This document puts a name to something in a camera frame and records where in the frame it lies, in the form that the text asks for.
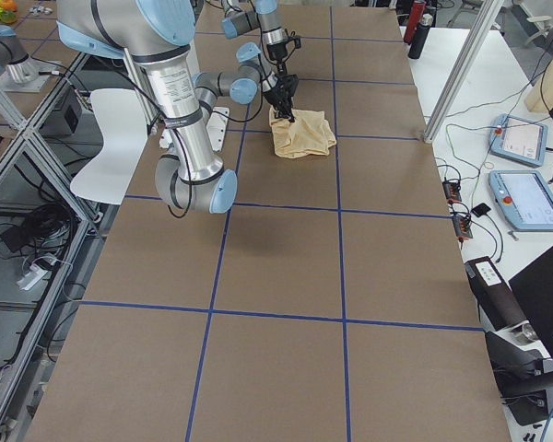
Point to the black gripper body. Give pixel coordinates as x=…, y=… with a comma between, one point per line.
x=276, y=53
x=273, y=96

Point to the beige long-sleeve printed shirt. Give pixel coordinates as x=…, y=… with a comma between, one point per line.
x=310, y=134

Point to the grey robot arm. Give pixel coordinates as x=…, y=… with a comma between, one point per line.
x=265, y=17
x=157, y=35

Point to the black steel-capped water bottle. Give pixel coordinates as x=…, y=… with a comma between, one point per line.
x=420, y=36

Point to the red water bottle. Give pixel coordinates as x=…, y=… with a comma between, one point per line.
x=416, y=12

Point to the white plastic chair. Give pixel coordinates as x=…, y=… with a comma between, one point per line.
x=123, y=126

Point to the light blue teach pendant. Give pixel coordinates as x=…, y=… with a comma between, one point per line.
x=518, y=139
x=524, y=199

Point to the black monitor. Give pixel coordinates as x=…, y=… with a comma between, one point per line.
x=533, y=289

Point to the aluminium frame post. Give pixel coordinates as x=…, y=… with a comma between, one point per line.
x=472, y=45

